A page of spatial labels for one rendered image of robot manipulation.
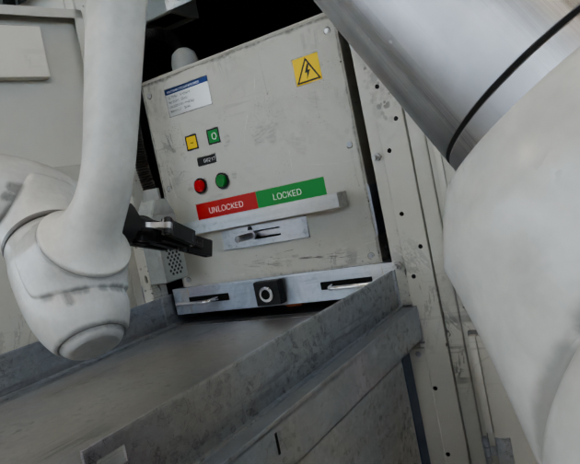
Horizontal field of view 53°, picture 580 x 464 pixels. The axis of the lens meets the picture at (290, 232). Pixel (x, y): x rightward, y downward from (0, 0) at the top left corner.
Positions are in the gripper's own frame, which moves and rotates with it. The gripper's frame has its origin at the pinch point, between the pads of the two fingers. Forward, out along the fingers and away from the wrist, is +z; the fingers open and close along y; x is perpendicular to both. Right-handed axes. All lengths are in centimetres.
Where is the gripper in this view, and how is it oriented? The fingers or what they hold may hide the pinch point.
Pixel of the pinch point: (195, 245)
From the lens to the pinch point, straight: 102.7
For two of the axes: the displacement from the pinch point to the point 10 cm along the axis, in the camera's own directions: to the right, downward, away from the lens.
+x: -0.2, -9.7, 2.4
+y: 8.4, -1.5, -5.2
